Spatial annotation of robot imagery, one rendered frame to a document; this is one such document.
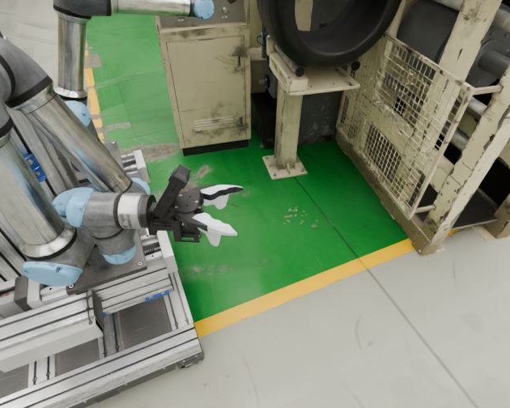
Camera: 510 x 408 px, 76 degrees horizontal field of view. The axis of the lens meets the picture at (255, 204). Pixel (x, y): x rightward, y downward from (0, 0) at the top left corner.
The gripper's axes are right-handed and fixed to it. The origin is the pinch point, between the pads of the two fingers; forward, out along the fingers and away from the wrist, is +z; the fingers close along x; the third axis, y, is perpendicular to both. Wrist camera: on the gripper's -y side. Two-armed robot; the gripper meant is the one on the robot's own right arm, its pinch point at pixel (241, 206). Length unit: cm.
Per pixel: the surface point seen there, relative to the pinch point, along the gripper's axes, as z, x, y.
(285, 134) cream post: 17, -150, 55
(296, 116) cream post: 24, -150, 42
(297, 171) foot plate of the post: 28, -154, 85
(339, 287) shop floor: 46, -61, 99
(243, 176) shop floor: -11, -149, 87
